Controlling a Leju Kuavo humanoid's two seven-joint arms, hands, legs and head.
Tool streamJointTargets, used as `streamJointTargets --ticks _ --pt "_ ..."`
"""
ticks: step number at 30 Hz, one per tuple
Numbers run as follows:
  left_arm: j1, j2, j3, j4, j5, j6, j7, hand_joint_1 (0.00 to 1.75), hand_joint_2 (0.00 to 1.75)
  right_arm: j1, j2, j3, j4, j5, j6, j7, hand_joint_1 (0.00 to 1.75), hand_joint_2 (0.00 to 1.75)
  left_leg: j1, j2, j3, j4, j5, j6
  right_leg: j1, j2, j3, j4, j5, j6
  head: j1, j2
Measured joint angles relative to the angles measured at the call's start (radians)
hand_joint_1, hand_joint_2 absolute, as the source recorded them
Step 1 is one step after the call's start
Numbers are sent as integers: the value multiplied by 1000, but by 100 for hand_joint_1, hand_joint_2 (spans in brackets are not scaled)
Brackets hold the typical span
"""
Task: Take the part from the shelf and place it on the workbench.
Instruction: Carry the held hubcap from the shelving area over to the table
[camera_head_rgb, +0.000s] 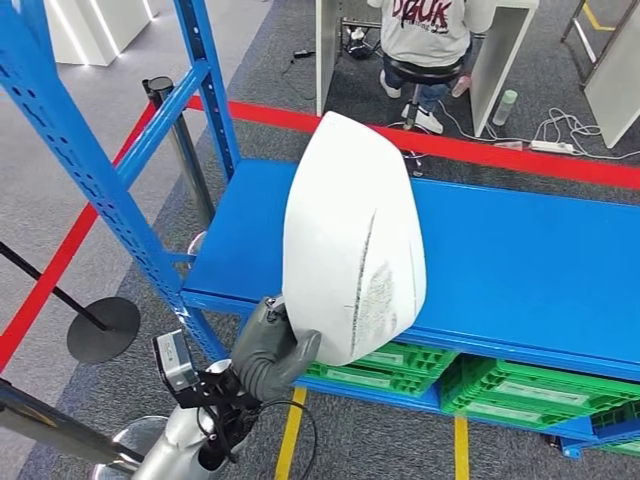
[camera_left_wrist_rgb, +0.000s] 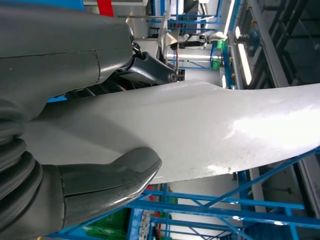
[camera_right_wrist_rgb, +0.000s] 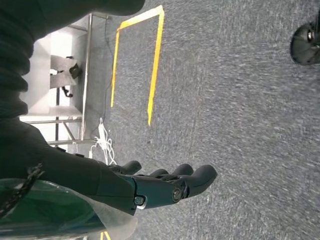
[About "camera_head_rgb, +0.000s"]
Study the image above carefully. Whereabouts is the pale green bottle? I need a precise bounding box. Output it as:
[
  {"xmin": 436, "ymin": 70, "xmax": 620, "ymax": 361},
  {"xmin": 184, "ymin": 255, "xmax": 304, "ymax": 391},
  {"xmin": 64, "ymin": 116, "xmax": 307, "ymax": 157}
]
[{"xmin": 492, "ymin": 89, "xmax": 518, "ymax": 127}]

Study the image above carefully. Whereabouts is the chrome stanchion post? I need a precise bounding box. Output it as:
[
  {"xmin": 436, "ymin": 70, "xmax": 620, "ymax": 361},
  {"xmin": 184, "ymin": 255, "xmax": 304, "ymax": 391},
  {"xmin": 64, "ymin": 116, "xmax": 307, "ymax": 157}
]
[
  {"xmin": 142, "ymin": 76, "xmax": 217, "ymax": 256},
  {"xmin": 0, "ymin": 378, "xmax": 171, "ymax": 480}
]

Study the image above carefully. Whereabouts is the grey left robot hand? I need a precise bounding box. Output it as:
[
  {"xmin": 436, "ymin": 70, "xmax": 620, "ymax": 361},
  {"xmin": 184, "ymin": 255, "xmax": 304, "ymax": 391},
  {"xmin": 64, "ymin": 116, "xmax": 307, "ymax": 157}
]
[{"xmin": 230, "ymin": 296, "xmax": 322, "ymax": 403}]

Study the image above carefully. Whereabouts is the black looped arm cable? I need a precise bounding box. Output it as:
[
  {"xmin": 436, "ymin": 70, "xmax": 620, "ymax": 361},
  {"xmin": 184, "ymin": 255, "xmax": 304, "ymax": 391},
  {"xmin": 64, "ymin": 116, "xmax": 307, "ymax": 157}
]
[{"xmin": 260, "ymin": 399, "xmax": 318, "ymax": 480}]

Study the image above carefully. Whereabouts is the white partition panel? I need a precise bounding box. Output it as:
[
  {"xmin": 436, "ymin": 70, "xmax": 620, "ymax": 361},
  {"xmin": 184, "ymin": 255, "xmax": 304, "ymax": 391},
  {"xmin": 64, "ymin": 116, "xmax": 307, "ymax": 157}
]
[{"xmin": 583, "ymin": 0, "xmax": 640, "ymax": 150}]

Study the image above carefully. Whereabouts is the white power strip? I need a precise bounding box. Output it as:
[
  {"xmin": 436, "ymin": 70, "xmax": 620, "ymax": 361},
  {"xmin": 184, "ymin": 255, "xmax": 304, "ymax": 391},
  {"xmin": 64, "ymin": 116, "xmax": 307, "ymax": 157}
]
[{"xmin": 530, "ymin": 139, "xmax": 576, "ymax": 156}]

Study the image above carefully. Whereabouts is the person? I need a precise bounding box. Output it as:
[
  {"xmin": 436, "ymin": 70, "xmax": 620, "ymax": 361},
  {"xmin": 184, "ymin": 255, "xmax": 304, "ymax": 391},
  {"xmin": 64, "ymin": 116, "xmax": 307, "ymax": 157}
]
[{"xmin": 367, "ymin": 0, "xmax": 496, "ymax": 136}]

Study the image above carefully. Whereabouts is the black device under desk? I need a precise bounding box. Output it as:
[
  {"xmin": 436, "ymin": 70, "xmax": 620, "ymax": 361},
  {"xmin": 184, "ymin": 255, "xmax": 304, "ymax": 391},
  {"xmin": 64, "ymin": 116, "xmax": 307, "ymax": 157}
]
[{"xmin": 345, "ymin": 26, "xmax": 376, "ymax": 60}]

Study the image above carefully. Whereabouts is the short red barrier belt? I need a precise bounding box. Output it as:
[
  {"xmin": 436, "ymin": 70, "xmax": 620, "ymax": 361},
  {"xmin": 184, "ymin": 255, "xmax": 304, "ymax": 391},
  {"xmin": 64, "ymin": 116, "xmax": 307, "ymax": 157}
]
[{"xmin": 0, "ymin": 102, "xmax": 158, "ymax": 372}]

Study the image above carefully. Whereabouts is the grey metal frame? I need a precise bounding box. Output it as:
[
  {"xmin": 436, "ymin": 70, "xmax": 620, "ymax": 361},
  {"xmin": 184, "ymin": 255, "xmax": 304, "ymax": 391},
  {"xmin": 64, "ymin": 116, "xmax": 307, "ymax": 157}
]
[{"xmin": 561, "ymin": 0, "xmax": 640, "ymax": 87}]

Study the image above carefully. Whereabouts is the white tangled cable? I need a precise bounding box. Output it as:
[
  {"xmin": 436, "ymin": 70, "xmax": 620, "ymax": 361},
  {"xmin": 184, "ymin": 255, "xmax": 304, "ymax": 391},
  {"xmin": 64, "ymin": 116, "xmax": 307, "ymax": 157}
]
[{"xmin": 532, "ymin": 107, "xmax": 640, "ymax": 162}]

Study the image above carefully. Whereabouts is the white curved plastic part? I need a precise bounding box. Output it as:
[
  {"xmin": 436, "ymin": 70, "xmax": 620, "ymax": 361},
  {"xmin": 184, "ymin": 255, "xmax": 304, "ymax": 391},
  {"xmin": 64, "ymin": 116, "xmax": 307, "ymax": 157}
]
[{"xmin": 282, "ymin": 110, "xmax": 427, "ymax": 368}]

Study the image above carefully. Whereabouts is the black stanchion with round base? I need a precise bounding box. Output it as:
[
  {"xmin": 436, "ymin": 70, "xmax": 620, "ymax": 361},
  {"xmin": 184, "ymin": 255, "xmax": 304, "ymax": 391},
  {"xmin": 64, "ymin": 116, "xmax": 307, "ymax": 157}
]
[{"xmin": 0, "ymin": 241, "xmax": 142, "ymax": 364}]

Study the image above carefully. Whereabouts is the blue metal shelf rack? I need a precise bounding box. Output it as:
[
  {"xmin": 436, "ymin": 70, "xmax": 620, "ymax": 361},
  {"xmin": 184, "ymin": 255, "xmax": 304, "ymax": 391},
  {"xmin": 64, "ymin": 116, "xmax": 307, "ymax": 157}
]
[{"xmin": 0, "ymin": 0, "xmax": 640, "ymax": 460}]

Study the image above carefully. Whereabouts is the yellow floor tape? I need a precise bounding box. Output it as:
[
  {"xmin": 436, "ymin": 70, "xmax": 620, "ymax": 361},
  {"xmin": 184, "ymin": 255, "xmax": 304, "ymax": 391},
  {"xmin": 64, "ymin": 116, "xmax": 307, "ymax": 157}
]
[{"xmin": 273, "ymin": 387, "xmax": 471, "ymax": 480}]

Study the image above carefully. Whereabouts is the black round stool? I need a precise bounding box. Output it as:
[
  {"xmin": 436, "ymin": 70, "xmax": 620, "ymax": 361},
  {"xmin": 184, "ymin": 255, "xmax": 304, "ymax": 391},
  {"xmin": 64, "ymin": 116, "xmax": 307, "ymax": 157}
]
[{"xmin": 382, "ymin": 52, "xmax": 466, "ymax": 177}]

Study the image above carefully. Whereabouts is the white lit cabinet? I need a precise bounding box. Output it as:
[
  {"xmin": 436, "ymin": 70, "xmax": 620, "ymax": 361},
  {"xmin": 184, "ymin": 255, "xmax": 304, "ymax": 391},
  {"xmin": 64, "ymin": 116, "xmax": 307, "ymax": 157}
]
[{"xmin": 0, "ymin": 0, "xmax": 161, "ymax": 68}]

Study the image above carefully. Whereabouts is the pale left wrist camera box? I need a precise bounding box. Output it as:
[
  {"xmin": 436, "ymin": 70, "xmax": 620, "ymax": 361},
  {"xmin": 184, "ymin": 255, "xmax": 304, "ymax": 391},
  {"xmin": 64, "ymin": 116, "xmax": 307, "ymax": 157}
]
[{"xmin": 152, "ymin": 329, "xmax": 200, "ymax": 393}]

